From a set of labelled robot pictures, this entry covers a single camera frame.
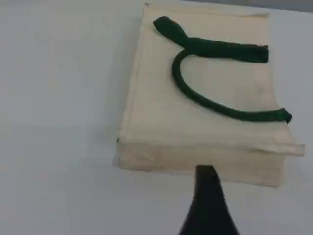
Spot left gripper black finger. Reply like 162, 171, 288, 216
178, 165, 242, 235

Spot white canvas bag green handles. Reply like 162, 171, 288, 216
116, 2, 306, 188

